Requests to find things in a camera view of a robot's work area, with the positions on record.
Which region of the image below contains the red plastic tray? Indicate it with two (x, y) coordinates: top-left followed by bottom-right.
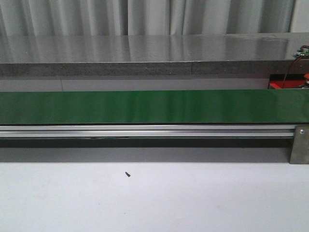
(268, 74), (305, 89)

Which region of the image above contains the metal conveyor support bracket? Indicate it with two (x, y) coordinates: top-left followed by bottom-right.
(289, 125), (309, 164)

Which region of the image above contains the aluminium conveyor side rail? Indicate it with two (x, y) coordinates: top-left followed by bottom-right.
(0, 124), (296, 138)

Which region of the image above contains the red black wire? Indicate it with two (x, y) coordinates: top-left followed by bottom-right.
(281, 44), (309, 90)

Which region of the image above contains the green conveyor belt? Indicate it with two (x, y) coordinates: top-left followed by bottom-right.
(0, 89), (309, 125)

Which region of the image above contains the grey white curtain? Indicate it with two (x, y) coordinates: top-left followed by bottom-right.
(0, 0), (295, 36)

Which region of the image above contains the small green circuit board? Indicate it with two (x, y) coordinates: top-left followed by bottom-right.
(295, 45), (309, 58)

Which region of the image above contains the grey stone counter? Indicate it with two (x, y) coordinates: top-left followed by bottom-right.
(0, 32), (309, 77)

